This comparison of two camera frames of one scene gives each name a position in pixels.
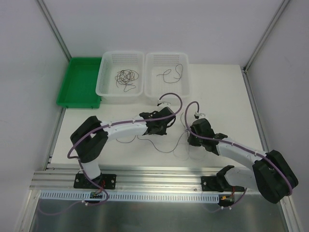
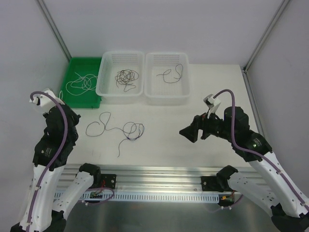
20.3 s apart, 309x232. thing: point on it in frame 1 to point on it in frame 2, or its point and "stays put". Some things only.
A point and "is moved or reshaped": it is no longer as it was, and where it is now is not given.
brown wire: (124, 77) stays put
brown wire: (126, 77) stays put
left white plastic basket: (120, 77) stays put
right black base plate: (210, 183) stays put
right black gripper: (196, 130) to (201, 126)
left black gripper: (167, 117) to (48, 114)
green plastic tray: (78, 90) stays put
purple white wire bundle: (176, 145) is moved or reshaped
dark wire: (170, 69) stays put
